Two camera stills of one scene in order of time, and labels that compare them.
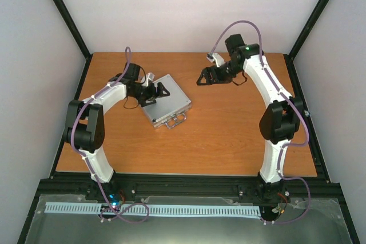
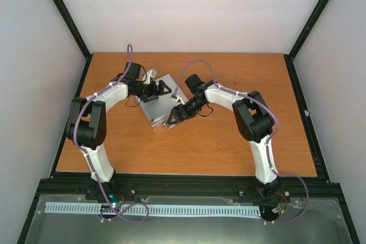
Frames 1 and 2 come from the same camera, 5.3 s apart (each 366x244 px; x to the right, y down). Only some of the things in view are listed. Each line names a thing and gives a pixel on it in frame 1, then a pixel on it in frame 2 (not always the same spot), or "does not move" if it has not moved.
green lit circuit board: x=115 y=200 does not move
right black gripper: x=206 y=72 → x=176 y=110
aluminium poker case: x=168 y=109 does not move
